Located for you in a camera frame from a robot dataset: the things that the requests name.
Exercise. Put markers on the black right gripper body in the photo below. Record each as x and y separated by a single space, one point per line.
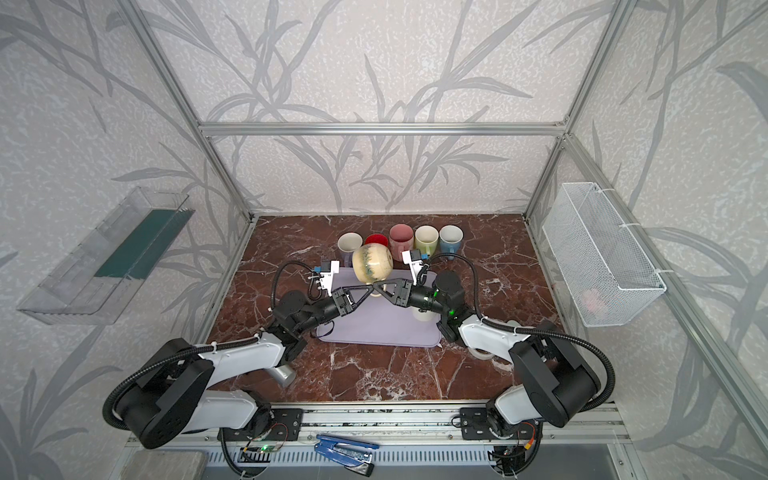
402 293

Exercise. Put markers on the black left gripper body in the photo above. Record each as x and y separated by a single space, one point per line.
341 300

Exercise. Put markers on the white mug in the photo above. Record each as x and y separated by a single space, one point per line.
424 315

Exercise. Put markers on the light green mug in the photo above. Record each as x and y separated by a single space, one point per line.
426 240

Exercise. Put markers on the pink patterned mug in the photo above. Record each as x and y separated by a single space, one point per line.
401 239

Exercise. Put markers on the purple mug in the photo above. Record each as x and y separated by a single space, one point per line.
347 244

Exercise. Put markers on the red mug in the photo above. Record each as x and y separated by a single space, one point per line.
379 239

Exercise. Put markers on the blue mug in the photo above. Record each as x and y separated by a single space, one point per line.
450 240

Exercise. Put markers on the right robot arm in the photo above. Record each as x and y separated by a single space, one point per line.
559 375

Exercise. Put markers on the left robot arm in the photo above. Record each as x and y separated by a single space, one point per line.
173 392

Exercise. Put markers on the lavender plastic tray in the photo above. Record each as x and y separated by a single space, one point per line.
378 322

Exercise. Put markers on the silver metal can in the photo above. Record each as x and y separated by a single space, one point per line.
284 375

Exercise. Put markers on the clear tape roll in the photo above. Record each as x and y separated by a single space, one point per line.
481 354

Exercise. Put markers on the green circuit board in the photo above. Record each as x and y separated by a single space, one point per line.
258 454

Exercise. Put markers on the blue stapler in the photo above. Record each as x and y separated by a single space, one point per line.
354 455

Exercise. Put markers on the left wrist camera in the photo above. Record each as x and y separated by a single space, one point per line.
322 276

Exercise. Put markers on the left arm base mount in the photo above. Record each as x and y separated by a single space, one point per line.
282 423

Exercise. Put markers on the aluminium frame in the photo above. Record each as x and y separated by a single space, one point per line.
740 389

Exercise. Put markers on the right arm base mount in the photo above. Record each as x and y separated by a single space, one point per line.
487 423

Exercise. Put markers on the white wire basket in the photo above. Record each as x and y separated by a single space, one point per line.
610 278

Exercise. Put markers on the clear plastic wall bin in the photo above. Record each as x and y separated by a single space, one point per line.
95 282

